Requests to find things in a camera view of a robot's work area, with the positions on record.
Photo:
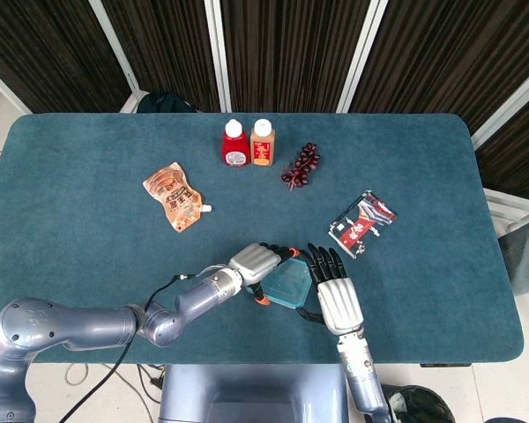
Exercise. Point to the orange juice bottle white cap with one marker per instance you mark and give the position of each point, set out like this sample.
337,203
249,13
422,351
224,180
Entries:
262,147

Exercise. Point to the translucent blue plastic container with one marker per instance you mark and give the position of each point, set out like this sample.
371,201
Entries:
300,303

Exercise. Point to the dark red grape bunch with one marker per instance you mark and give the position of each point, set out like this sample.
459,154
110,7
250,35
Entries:
302,167

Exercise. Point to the dark slatted partition panel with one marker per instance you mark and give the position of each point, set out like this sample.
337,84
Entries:
520,154
291,53
44,44
172,44
445,53

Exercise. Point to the white partition frame post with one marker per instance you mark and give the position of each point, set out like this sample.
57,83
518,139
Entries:
511,101
119,48
4,88
361,53
218,53

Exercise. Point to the black backpack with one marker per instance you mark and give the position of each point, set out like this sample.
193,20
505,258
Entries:
163,103

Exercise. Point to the red ketchup squeeze bottle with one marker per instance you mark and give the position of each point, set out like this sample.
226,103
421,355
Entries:
236,147

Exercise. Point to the blue-grey robot torso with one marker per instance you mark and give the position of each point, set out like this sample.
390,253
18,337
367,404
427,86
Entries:
251,392

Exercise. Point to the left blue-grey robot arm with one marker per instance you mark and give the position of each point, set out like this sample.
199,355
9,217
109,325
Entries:
84,326

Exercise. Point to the teal table cloth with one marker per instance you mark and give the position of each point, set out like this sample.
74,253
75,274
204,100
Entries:
92,229

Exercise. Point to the white metal rack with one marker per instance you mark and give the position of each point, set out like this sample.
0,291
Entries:
507,211

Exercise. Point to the dark red-white snack packet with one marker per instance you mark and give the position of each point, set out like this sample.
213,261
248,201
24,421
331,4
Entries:
363,224

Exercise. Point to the orange spout pouch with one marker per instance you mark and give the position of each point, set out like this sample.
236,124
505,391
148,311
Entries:
174,196

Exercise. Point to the clear blue plastic container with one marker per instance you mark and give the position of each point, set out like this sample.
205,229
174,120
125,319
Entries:
288,282

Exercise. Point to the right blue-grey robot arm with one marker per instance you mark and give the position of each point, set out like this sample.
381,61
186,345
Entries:
361,374

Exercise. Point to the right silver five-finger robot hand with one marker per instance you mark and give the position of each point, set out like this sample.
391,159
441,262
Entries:
339,304

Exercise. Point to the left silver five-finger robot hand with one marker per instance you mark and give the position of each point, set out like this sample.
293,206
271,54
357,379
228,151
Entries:
253,262

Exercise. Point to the black trash bin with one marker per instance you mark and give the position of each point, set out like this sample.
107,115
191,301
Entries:
419,405

